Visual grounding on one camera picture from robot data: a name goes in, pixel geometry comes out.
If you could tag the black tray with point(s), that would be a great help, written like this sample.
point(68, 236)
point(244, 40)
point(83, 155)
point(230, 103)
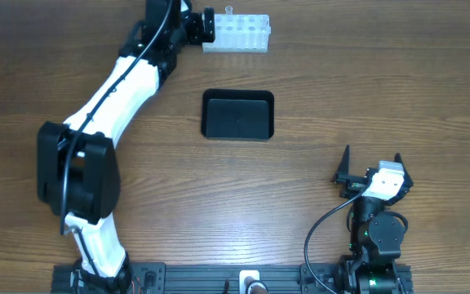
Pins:
point(238, 116)

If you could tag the clear test tube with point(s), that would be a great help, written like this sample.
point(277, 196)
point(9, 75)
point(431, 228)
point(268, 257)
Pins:
point(229, 10)

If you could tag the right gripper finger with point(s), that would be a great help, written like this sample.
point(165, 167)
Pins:
point(405, 173)
point(344, 165)

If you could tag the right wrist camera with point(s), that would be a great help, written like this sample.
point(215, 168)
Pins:
point(386, 179)

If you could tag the mounting rail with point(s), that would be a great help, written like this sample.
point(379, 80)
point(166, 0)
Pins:
point(202, 279)

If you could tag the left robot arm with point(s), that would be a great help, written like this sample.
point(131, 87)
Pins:
point(125, 94)

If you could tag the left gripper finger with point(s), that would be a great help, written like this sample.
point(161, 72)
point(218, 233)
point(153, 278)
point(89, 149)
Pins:
point(209, 25)

